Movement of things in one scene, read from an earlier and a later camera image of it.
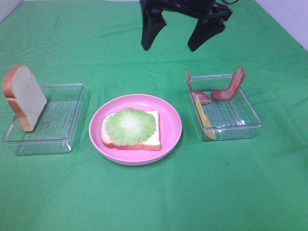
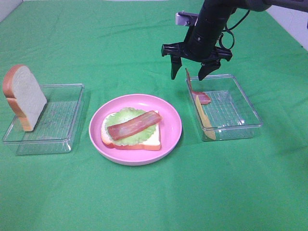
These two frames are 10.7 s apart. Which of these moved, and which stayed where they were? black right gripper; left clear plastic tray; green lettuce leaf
Moved: black right gripper
Stayed: left clear plastic tray; green lettuce leaf
